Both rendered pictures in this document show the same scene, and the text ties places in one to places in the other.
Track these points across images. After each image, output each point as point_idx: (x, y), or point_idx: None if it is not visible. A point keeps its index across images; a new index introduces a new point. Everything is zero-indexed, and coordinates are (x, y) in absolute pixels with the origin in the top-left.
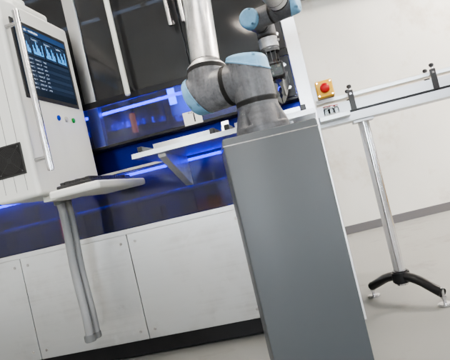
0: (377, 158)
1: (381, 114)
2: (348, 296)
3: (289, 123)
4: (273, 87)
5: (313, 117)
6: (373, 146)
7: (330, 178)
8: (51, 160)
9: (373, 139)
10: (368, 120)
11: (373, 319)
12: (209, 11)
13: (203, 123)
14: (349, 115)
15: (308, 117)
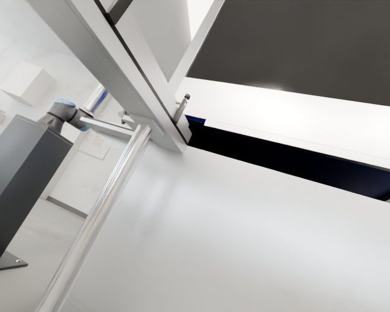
0: (111, 173)
1: (136, 108)
2: None
3: (37, 121)
4: (49, 109)
5: (100, 126)
6: (121, 155)
7: None
8: None
9: (127, 147)
10: (140, 122)
11: None
12: (95, 90)
13: None
14: (127, 121)
15: (96, 126)
